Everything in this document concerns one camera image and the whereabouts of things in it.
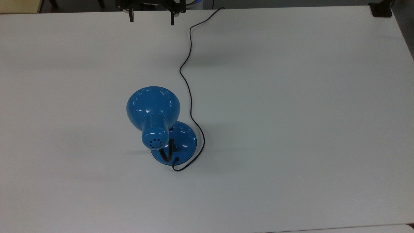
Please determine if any blue desk lamp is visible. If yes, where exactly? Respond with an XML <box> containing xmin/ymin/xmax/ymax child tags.
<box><xmin>126</xmin><ymin>86</ymin><xmax>197</xmax><ymax>166</ymax></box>

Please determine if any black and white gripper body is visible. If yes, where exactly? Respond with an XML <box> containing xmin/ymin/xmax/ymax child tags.
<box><xmin>117</xmin><ymin>0</ymin><xmax>187</xmax><ymax>14</ymax></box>

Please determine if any beige wooden furniture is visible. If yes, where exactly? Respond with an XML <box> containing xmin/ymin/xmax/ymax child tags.
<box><xmin>0</xmin><ymin>0</ymin><xmax>43</xmax><ymax>14</ymax></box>

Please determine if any black lamp power cable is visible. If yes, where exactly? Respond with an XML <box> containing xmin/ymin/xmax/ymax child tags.
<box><xmin>172</xmin><ymin>7</ymin><xmax>225</xmax><ymax>172</ymax></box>

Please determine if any black table clamp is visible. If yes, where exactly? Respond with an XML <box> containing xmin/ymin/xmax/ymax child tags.
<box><xmin>369</xmin><ymin>0</ymin><xmax>395</xmax><ymax>18</ymax></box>

